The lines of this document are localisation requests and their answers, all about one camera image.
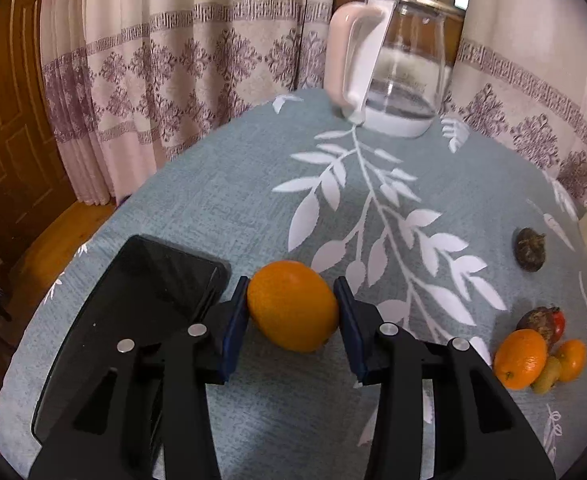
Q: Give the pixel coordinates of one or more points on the large orange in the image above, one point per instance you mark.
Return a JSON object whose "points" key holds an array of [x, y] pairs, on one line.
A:
{"points": [[293, 307]]}

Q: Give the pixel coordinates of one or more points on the cream patterned curtain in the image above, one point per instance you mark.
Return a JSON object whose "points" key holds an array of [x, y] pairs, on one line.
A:
{"points": [[528, 85], [173, 60]]}

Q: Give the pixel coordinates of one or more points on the black rectangular tray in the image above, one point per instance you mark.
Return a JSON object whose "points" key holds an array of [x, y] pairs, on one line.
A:
{"points": [[148, 280]]}

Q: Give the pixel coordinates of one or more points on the yellow-green small fruit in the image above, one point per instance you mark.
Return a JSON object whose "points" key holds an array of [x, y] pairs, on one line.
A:
{"points": [[547, 382]]}

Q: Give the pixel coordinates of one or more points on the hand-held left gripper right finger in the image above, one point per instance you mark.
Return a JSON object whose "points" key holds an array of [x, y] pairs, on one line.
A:
{"points": [[348, 332]]}

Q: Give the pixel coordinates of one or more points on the blue-grey leaf-print tablecloth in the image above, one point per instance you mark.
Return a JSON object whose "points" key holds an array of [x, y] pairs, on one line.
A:
{"points": [[223, 185]]}

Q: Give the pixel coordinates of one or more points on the dark passion fruit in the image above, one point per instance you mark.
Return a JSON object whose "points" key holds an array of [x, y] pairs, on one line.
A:
{"points": [[533, 319], [531, 249]]}

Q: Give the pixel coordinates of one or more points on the red tomato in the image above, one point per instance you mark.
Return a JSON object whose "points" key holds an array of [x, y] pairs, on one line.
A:
{"points": [[558, 322]]}

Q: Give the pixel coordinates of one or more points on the wooden door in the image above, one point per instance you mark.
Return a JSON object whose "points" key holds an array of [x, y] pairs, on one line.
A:
{"points": [[8, 125]]}

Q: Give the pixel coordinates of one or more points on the tangerine with green calyx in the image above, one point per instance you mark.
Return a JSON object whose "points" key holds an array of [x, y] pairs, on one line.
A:
{"points": [[573, 361]]}

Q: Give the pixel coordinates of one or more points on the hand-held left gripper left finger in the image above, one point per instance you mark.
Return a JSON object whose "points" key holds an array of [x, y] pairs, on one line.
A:
{"points": [[233, 332]]}

